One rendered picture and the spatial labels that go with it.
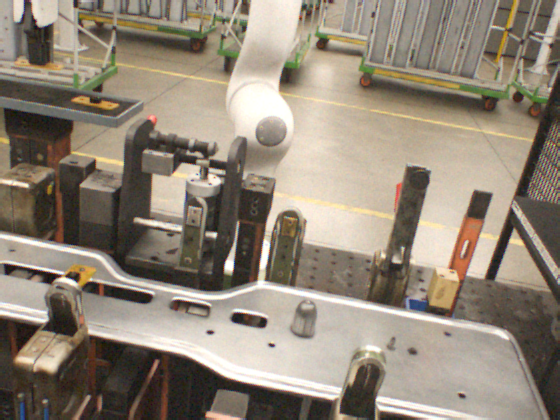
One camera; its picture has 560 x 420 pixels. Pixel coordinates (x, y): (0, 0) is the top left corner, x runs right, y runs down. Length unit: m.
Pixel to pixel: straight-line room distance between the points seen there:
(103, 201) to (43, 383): 0.39
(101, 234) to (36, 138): 0.26
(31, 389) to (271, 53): 0.77
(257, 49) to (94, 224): 0.47
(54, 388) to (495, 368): 0.57
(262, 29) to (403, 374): 0.70
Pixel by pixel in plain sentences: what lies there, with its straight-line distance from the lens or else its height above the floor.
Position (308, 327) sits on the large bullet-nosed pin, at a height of 1.02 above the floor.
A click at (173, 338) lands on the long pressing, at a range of 0.76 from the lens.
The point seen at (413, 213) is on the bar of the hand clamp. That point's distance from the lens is 0.88.
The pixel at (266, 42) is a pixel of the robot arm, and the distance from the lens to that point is 1.15.
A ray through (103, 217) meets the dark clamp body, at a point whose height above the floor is 1.03.
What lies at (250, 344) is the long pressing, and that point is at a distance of 0.76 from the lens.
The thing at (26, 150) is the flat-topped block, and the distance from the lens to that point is 1.18.
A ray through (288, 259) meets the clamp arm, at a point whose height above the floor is 1.03.
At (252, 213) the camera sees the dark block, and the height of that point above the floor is 1.08.
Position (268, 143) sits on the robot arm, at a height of 1.12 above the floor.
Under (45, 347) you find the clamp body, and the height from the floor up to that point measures 1.04.
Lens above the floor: 1.48
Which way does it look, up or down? 25 degrees down
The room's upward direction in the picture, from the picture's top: 9 degrees clockwise
